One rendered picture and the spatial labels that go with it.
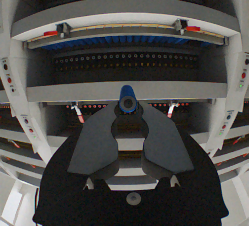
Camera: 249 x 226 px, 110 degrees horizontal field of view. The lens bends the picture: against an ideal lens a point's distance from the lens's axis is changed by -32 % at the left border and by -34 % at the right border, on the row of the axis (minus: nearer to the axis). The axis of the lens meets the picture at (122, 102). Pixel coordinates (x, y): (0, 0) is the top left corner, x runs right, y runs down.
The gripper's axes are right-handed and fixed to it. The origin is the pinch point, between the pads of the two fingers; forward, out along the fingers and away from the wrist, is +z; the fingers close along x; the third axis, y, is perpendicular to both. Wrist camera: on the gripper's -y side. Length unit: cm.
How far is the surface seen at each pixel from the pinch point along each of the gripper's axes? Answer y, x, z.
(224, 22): -12.4, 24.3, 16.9
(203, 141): 27.3, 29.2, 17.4
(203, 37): -7.3, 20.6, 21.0
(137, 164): 50, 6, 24
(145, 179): 69, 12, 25
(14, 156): 47, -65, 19
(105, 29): -7.4, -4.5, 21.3
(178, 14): -11.3, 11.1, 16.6
